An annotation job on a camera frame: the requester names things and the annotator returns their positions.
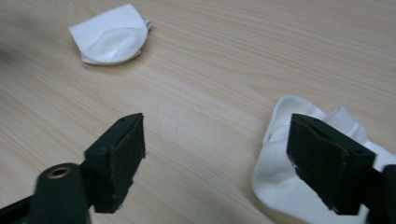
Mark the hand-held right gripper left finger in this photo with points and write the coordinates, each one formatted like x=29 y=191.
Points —
x=120 y=165

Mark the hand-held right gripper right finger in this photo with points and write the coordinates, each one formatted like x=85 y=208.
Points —
x=327 y=161

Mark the white sock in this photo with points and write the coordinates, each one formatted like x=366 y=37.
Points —
x=280 y=180
x=109 y=35

